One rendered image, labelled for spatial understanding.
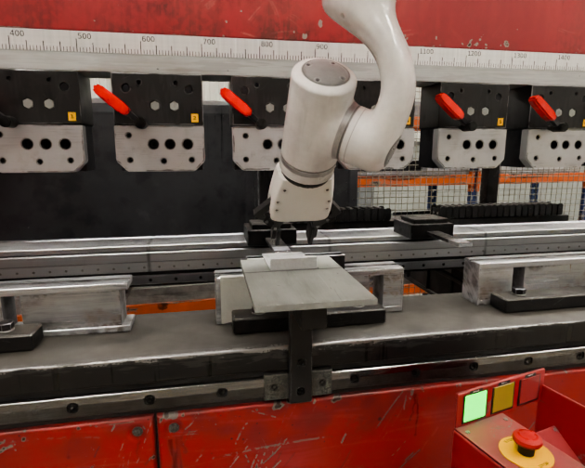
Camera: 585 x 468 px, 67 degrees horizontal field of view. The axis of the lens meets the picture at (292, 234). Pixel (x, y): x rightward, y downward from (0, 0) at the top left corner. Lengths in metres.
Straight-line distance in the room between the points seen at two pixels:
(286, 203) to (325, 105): 0.20
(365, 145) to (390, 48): 0.11
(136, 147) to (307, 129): 0.35
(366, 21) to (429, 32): 0.39
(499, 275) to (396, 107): 0.60
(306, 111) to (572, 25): 0.69
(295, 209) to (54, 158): 0.42
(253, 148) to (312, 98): 0.28
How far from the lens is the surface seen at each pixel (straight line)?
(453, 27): 0.97
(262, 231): 1.05
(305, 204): 0.70
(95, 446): 0.89
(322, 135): 0.58
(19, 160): 0.87
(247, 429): 0.86
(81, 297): 0.90
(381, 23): 0.56
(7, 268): 1.20
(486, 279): 1.06
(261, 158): 0.82
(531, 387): 0.90
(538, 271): 1.13
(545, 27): 1.08
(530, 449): 0.77
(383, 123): 0.56
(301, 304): 0.63
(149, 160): 0.82
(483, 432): 0.81
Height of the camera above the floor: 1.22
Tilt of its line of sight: 11 degrees down
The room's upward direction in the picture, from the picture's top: straight up
